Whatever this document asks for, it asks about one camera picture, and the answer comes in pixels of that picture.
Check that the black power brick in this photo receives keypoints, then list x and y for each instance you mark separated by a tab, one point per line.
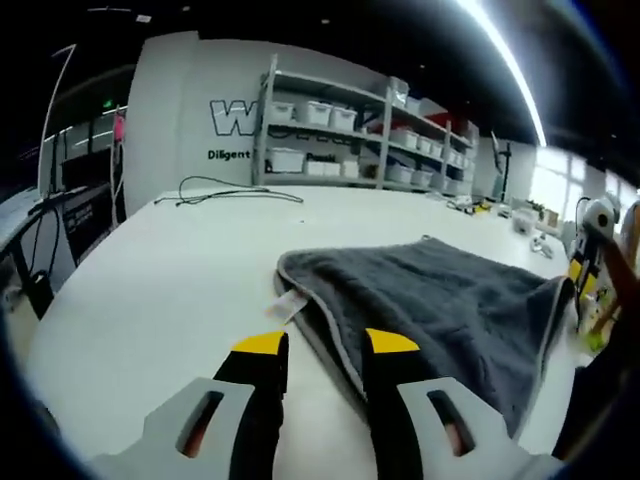
41	297

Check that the long ceiling light strip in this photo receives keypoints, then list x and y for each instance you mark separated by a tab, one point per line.
517	70

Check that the person's dark clothing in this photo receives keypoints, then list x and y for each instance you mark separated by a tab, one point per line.
595	400

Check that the green potted plant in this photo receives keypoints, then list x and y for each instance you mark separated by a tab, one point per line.
536	205

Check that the grey towel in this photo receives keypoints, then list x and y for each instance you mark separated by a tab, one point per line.
425	290

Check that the brown cardboard box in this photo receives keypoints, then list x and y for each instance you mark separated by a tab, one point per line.
552	217

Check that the black tripod stand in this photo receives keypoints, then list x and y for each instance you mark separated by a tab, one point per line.
505	170

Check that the grey metal shelving rack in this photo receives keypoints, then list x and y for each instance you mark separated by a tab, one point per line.
385	125

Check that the small white device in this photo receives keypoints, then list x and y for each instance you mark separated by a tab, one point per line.
542	247

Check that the black equipment case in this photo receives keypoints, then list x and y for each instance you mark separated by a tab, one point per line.
90	225

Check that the white standing desk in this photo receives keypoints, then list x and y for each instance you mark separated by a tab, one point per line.
20	215

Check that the rows of white storage boxes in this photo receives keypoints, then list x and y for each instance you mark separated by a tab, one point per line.
320	112

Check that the yellow black tool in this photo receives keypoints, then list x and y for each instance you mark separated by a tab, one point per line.
479	206

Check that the white crumpled bag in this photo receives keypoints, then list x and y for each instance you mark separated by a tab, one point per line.
523	221

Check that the pink tag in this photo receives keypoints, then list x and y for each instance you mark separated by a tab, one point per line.
119	129

